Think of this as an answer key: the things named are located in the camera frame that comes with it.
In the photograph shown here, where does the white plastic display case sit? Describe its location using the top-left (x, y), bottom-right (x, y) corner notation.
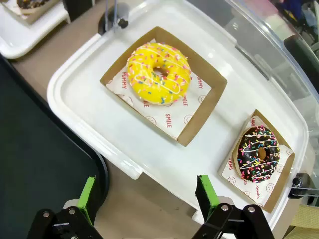
top-left (0, 0), bottom-right (70, 60)

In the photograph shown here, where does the dark green serving tray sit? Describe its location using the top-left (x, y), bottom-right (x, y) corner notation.
top-left (0, 53), bottom-right (109, 239)

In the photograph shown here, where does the white plastic display case base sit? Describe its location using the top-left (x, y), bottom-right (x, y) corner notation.
top-left (46, 0), bottom-right (310, 231)

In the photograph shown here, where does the yellow sprinkled donut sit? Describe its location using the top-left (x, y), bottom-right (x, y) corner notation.
top-left (126, 42), bottom-right (192, 105)

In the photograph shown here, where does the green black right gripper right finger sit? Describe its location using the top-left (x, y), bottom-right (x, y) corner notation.
top-left (191, 175), bottom-right (272, 239)

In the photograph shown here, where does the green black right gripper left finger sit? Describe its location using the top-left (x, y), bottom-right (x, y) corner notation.
top-left (26, 176), bottom-right (103, 239)

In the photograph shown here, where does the chocolate donut in cardboard tray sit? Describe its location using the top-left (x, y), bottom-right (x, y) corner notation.
top-left (2, 0), bottom-right (60, 25)

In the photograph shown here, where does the large brown cardboard donut tray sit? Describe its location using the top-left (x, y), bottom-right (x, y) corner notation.
top-left (99, 26), bottom-right (228, 147)

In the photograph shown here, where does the clear plastic display case lid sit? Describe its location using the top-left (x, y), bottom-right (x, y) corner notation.
top-left (186, 0), bottom-right (319, 200)

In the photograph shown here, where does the small brown cardboard donut tray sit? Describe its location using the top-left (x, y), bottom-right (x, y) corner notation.
top-left (218, 109), bottom-right (296, 214)

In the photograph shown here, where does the chocolate sprinkled donut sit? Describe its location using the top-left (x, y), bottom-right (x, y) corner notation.
top-left (235, 125), bottom-right (281, 184)

